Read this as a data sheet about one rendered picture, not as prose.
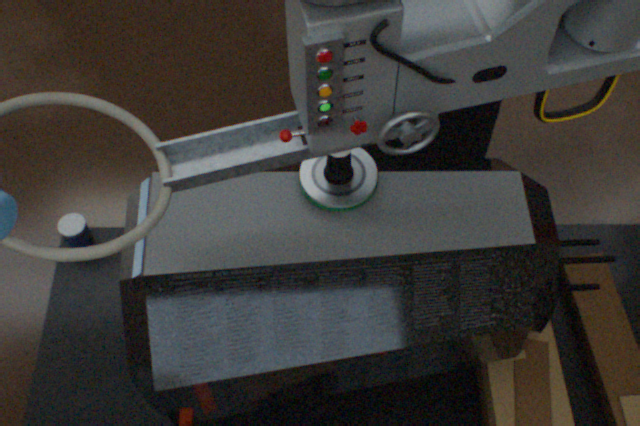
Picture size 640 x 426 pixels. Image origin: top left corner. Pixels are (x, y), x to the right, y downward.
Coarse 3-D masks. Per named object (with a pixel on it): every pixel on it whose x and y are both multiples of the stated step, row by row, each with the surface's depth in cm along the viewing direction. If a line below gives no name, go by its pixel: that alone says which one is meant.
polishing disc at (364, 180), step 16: (320, 160) 213; (352, 160) 213; (368, 160) 213; (304, 176) 211; (320, 176) 211; (368, 176) 211; (320, 192) 208; (336, 192) 208; (352, 192) 208; (368, 192) 208
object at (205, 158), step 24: (264, 120) 193; (288, 120) 194; (168, 144) 190; (192, 144) 192; (216, 144) 195; (240, 144) 195; (264, 144) 194; (288, 144) 194; (192, 168) 191; (216, 168) 186; (240, 168) 187; (264, 168) 190
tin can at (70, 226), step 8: (64, 216) 287; (72, 216) 287; (80, 216) 287; (64, 224) 285; (72, 224) 285; (80, 224) 285; (64, 232) 283; (72, 232) 283; (80, 232) 284; (88, 232) 290; (72, 240) 286; (80, 240) 287; (88, 240) 291
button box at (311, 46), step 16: (304, 48) 150; (320, 48) 150; (336, 48) 152; (304, 64) 154; (320, 64) 154; (336, 64) 155; (304, 80) 159; (336, 80) 160; (304, 96) 164; (336, 96) 164; (304, 112) 169; (320, 112) 167; (336, 112) 168; (320, 128) 172; (336, 128) 173
